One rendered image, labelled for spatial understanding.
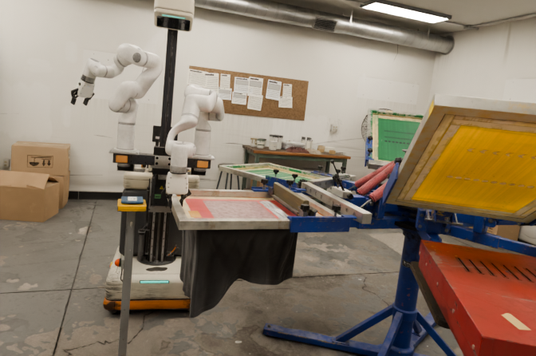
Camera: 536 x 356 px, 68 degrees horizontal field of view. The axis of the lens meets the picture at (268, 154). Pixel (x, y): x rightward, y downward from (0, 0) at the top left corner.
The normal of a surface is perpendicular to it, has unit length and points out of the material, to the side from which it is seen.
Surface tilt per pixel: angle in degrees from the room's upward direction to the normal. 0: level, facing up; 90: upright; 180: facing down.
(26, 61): 90
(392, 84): 90
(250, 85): 88
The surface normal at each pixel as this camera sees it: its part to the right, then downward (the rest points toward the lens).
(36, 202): 0.10, 0.13
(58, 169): 0.41, 0.15
